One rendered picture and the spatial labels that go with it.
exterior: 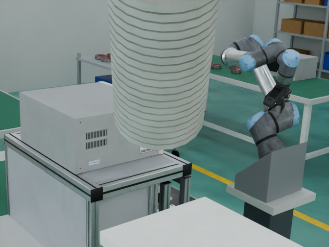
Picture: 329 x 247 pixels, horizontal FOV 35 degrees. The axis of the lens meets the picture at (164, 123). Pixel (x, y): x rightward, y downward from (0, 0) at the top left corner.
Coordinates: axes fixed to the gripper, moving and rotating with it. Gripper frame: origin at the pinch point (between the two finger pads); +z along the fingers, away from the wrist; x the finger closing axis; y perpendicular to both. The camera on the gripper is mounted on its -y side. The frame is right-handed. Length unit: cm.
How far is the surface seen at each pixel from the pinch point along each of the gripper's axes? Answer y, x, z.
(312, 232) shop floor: 75, -29, 142
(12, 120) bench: -42, 158, 90
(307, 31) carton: 554, 204, 293
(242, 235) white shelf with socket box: -112, -48, -62
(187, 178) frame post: -73, -6, -15
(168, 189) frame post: -82, -4, -15
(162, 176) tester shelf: -85, -2, -23
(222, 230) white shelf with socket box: -114, -43, -60
